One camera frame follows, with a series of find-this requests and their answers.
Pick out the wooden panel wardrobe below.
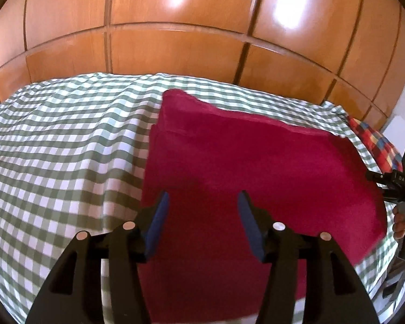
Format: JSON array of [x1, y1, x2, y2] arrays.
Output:
[[0, 0, 405, 133]]

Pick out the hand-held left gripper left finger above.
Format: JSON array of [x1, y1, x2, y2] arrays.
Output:
[[25, 191, 171, 324]]

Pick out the person's right hand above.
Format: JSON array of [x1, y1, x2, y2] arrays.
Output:
[[391, 204, 405, 244]]

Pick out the red fleece garment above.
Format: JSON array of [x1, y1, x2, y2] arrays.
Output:
[[137, 89, 389, 324]]

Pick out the colourful patchwork pillow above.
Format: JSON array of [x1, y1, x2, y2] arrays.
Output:
[[347, 116, 404, 177]]

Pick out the green white checked bedsheet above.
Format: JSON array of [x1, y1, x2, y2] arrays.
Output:
[[0, 72, 405, 324]]

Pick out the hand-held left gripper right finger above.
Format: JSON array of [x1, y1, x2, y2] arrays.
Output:
[[237, 190, 380, 324]]

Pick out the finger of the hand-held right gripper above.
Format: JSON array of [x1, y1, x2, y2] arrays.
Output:
[[365, 171, 394, 185]]

